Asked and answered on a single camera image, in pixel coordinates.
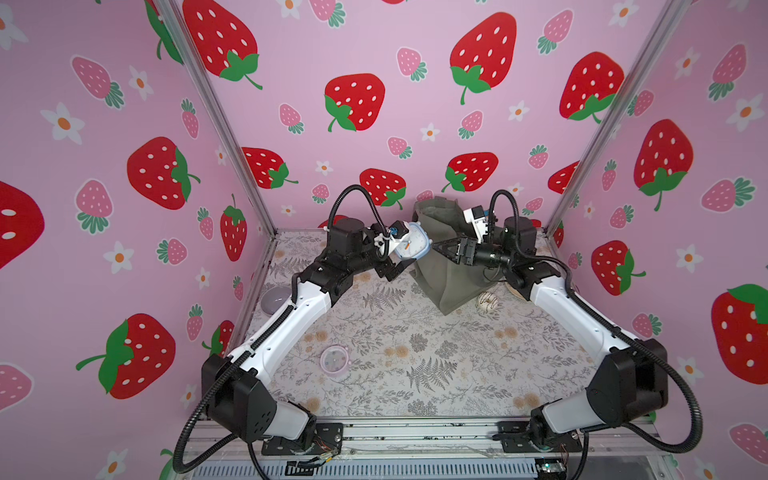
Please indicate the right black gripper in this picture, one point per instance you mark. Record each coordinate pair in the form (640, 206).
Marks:
(465, 251)

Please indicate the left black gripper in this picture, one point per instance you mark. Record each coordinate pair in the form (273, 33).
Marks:
(385, 270)

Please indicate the small light blue clock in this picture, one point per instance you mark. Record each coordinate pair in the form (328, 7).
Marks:
(414, 244)

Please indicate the grey-green canvas tote bag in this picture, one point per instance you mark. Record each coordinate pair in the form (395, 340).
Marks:
(448, 285)

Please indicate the lilac round alarm clock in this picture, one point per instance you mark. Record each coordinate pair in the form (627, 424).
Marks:
(335, 361)

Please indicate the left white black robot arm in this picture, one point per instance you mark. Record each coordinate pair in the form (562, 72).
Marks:
(236, 394)

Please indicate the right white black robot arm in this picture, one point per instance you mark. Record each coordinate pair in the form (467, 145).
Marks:
(627, 383)

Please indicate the small patterned round trinket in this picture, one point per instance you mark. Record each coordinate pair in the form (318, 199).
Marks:
(486, 303)

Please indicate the lilac round dish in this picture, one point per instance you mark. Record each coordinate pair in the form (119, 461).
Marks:
(274, 298)

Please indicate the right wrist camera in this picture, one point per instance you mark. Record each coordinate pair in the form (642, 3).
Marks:
(477, 217)

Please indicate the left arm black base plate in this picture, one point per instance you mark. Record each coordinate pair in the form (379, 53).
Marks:
(323, 437)

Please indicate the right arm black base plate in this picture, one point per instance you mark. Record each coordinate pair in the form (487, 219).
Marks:
(531, 437)

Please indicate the aluminium front rail frame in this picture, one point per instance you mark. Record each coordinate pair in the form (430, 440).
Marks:
(425, 448)

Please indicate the left corner aluminium post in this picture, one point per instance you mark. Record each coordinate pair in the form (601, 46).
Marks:
(215, 44)

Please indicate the corner aluminium post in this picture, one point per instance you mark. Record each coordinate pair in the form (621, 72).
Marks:
(660, 34)
(215, 44)

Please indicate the right corner aluminium post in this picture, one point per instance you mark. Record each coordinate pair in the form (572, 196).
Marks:
(660, 34)

